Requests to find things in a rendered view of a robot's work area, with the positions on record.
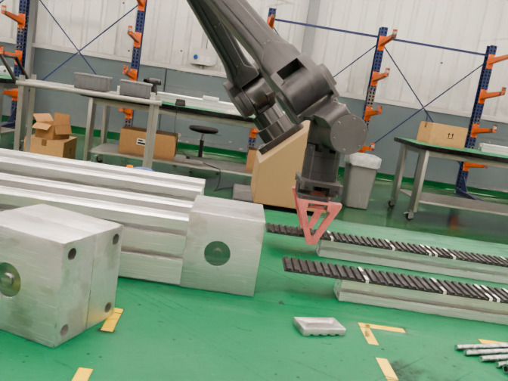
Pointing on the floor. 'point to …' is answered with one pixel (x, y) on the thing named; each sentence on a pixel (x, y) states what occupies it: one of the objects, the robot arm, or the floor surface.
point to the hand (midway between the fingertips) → (308, 233)
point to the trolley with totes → (128, 88)
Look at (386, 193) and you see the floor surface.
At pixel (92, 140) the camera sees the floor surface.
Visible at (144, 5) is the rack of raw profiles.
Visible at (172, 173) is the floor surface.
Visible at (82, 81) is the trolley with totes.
